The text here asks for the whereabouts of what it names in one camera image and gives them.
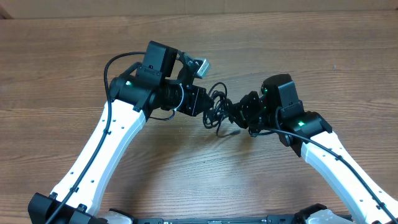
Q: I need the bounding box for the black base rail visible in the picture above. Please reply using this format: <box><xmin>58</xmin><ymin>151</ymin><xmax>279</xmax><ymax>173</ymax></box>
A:
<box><xmin>133</xmin><ymin>214</ymin><xmax>294</xmax><ymax>224</ymax></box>

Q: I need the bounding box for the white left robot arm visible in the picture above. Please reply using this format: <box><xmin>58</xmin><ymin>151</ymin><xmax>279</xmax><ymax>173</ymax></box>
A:
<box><xmin>28</xmin><ymin>41</ymin><xmax>213</xmax><ymax>224</ymax></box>

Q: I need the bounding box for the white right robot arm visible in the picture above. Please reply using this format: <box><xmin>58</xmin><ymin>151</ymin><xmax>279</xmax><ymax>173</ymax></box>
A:
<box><xmin>229</xmin><ymin>74</ymin><xmax>397</xmax><ymax>223</ymax></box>

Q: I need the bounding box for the black cable bundle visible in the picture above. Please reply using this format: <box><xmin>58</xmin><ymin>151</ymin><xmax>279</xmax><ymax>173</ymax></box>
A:
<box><xmin>201</xmin><ymin>82</ymin><xmax>242</xmax><ymax>138</ymax></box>

